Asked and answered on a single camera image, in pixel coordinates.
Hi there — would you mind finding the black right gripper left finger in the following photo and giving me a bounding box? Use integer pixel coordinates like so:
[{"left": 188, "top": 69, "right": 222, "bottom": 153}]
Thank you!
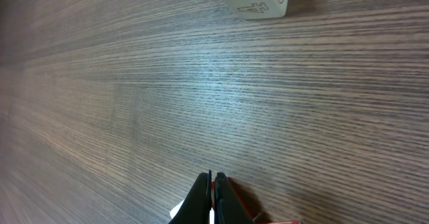
[{"left": 169, "top": 170, "right": 212, "bottom": 224}]

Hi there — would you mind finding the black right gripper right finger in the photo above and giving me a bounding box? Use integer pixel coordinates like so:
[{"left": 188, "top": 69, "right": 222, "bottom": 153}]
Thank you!
[{"left": 214, "top": 172, "right": 253, "bottom": 224}]

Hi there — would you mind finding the wooden block red side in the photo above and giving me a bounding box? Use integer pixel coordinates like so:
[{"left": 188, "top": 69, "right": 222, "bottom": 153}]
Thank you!
[{"left": 169, "top": 180, "right": 301, "bottom": 224}]

